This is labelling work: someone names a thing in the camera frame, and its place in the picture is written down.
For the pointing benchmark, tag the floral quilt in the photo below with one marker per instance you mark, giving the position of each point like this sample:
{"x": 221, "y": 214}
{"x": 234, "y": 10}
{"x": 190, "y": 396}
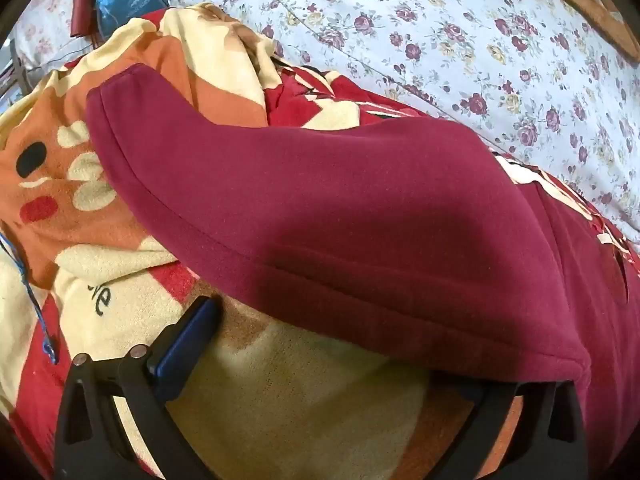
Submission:
{"x": 450, "y": 60}

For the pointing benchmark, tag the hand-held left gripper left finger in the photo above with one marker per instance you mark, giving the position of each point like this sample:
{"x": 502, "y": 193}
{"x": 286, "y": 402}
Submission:
{"x": 185, "y": 345}

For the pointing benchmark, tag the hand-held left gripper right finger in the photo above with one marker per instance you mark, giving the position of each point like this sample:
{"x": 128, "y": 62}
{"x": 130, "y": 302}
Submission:
{"x": 534, "y": 435}

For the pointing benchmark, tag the floral bed sheet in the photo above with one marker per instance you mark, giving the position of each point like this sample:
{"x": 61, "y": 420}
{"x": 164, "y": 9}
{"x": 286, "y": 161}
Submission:
{"x": 45, "y": 30}

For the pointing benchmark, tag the red orange printed blanket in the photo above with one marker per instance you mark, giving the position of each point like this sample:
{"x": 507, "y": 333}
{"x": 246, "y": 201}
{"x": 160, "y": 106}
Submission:
{"x": 100, "y": 270}

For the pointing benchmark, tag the maroon fleece garment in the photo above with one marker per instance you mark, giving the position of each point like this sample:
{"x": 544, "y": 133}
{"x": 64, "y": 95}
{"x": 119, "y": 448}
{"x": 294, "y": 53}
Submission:
{"x": 350, "y": 210}

